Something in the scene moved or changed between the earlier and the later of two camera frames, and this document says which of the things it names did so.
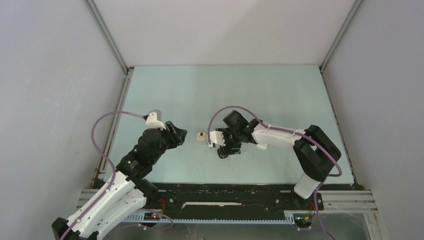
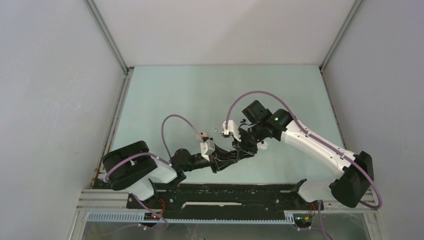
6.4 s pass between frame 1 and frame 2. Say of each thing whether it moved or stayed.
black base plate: stayed
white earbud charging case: stayed
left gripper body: moved
